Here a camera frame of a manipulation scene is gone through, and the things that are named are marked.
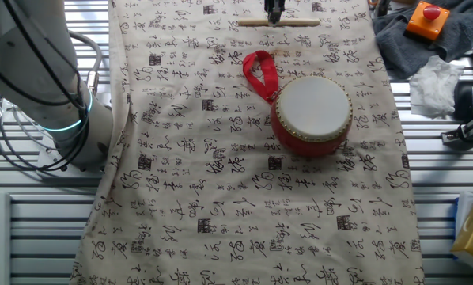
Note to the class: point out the beige calligraphy print cloth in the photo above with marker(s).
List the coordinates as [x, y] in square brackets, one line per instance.
[220, 198]

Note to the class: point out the white crumpled tissue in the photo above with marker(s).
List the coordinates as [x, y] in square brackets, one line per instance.
[434, 87]

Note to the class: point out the wooden drumstick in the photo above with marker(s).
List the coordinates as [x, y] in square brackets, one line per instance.
[296, 22]

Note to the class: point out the orange emergency stop box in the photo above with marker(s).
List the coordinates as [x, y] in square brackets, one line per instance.
[424, 25]

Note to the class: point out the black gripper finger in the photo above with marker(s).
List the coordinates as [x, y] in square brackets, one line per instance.
[280, 10]
[269, 12]

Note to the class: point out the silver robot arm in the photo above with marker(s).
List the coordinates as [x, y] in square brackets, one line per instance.
[31, 71]

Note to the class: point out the red drum with white skin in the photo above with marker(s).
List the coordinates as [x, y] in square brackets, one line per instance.
[313, 115]

